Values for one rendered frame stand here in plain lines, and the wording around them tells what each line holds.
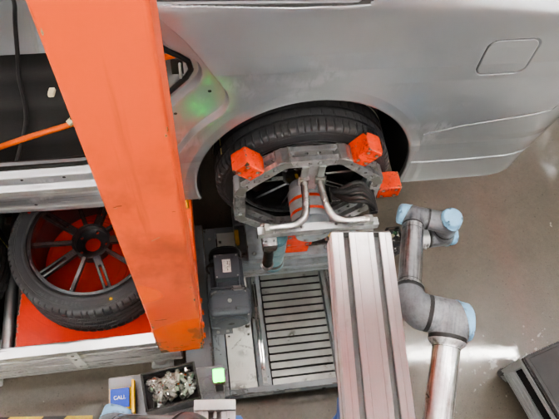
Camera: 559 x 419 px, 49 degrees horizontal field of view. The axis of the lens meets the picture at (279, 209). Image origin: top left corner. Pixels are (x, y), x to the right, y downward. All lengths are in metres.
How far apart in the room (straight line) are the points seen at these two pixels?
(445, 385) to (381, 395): 1.09
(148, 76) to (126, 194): 0.36
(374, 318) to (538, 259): 2.64
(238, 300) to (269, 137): 0.80
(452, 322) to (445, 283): 1.29
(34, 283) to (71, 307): 0.18
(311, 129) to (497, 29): 0.64
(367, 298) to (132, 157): 0.54
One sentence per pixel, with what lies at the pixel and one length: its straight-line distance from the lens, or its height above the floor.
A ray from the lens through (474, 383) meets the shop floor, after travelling 3.10.
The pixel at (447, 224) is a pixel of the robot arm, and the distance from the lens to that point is 2.18.
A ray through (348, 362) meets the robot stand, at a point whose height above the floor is 2.03.
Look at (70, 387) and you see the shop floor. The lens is 2.98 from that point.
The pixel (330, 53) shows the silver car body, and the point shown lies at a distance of 1.79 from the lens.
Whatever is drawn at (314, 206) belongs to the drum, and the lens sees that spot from 2.19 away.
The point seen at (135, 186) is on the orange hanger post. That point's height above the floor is 1.74.
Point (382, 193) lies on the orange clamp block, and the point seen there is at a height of 0.85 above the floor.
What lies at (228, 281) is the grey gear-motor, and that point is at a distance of 2.63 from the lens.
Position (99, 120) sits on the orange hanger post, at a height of 1.97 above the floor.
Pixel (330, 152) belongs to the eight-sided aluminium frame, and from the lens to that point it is 2.11.
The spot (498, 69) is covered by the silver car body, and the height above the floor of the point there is 1.41.
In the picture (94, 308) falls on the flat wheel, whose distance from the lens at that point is 2.52.
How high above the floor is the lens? 2.82
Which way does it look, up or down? 61 degrees down
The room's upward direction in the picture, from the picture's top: 8 degrees clockwise
